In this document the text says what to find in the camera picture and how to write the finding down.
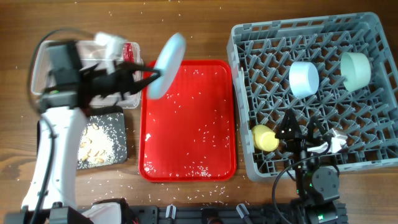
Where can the black tray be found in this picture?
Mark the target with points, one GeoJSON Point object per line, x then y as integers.
{"type": "Point", "coordinates": [112, 130]}

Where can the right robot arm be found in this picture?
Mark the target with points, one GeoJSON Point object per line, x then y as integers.
{"type": "Point", "coordinates": [317, 185]}

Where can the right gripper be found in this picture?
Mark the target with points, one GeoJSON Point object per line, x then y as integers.
{"type": "Point", "coordinates": [298, 137]}

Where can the peanut shells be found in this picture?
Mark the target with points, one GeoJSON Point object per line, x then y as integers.
{"type": "Point", "coordinates": [92, 145]}

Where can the green bowl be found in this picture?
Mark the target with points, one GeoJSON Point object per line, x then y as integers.
{"type": "Point", "coordinates": [356, 70]}

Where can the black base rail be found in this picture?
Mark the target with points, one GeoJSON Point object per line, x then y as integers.
{"type": "Point", "coordinates": [256, 214]}

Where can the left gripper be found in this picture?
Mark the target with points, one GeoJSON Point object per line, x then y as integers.
{"type": "Point", "coordinates": [120, 81]}

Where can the clear plastic bin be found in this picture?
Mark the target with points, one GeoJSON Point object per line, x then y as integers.
{"type": "Point", "coordinates": [91, 54]}

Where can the red foil wrapper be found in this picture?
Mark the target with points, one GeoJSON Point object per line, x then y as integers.
{"type": "Point", "coordinates": [128, 54]}

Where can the red serving tray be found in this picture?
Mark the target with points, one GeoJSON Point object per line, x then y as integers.
{"type": "Point", "coordinates": [188, 135]}

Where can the light blue bowl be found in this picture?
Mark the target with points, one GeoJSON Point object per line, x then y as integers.
{"type": "Point", "coordinates": [303, 79]}

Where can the light blue plate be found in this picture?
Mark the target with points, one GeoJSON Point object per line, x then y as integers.
{"type": "Point", "coordinates": [168, 63]}

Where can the yellow cup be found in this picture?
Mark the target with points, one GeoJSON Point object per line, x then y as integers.
{"type": "Point", "coordinates": [264, 138]}

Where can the grey dishwasher rack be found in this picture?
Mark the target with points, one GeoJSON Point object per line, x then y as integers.
{"type": "Point", "coordinates": [260, 55]}

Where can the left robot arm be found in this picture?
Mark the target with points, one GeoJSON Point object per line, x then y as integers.
{"type": "Point", "coordinates": [51, 196]}

